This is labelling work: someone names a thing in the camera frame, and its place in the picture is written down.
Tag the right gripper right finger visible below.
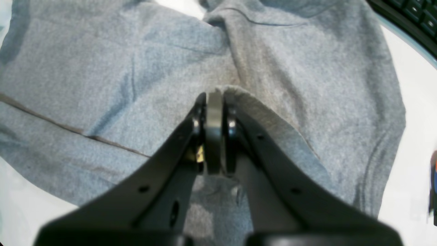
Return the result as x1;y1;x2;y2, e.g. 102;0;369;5
222;93;403;246

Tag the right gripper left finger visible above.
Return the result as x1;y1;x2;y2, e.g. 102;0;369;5
34;92;223;246

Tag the grey t-shirt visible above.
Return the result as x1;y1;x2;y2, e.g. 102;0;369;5
1;0;406;246

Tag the blue black tape measure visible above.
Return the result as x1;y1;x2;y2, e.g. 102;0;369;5
428;150;437;227

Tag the black computer keyboard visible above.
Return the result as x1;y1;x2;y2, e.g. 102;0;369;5
367;0;437;59

